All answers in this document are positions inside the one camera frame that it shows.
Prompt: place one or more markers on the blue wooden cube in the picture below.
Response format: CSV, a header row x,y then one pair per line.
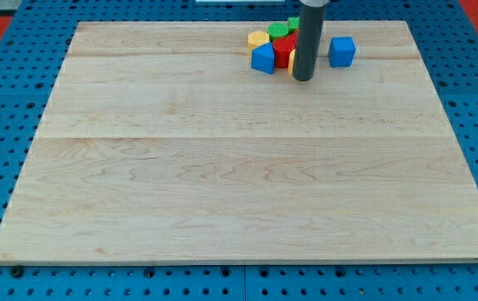
x,y
341,52

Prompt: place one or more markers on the yellow hexagonal wooden block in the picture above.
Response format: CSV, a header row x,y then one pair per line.
x,y
256,39

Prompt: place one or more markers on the green wooden block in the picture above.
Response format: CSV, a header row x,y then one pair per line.
x,y
293,24

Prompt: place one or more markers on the red wooden cylinder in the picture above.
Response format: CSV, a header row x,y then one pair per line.
x,y
282,47

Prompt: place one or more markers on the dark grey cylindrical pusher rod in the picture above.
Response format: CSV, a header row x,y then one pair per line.
x,y
308,40

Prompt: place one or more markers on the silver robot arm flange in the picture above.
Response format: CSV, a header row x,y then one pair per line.
x,y
315,3

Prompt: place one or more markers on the light wooden board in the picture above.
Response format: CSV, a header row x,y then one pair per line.
x,y
160,145

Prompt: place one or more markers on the blue triangular wooden block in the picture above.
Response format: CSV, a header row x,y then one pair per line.
x,y
263,59

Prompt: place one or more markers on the green wooden cylinder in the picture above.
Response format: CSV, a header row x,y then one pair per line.
x,y
277,30

